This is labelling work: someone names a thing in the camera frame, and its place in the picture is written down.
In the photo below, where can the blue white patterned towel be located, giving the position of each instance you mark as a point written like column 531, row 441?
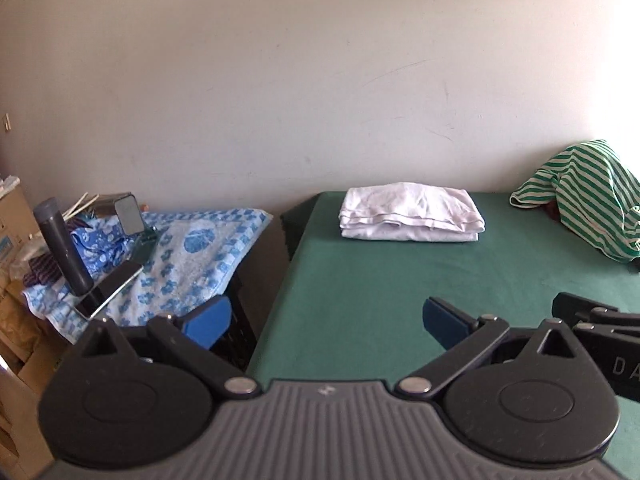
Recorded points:
column 200, row 255

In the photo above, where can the white t-shirt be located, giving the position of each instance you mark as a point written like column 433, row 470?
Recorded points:
column 410, row 210

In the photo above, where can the purple striped cloth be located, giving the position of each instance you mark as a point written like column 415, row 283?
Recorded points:
column 42, row 270

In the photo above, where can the cardboard box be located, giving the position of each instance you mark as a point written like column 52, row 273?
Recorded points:
column 15, row 230

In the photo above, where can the wall switch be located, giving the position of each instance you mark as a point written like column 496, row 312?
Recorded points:
column 6, row 123

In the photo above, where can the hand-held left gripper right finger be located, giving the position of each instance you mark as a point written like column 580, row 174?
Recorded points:
column 445, row 322

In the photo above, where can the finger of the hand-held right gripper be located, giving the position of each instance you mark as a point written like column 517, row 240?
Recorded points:
column 610, row 327
column 570, row 305

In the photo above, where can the blue floral cloth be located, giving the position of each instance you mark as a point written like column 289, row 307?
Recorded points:
column 97, row 247

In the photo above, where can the dark grey bottle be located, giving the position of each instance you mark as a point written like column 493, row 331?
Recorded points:
column 62, row 245

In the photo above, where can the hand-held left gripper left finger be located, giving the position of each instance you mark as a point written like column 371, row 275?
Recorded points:
column 210, row 322

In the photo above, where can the dark red cloth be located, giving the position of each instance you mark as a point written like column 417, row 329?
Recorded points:
column 552, row 210

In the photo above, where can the black phone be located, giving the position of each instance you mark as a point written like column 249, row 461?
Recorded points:
column 107, row 287

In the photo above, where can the green white striped garment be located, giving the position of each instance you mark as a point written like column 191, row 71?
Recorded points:
column 590, row 195

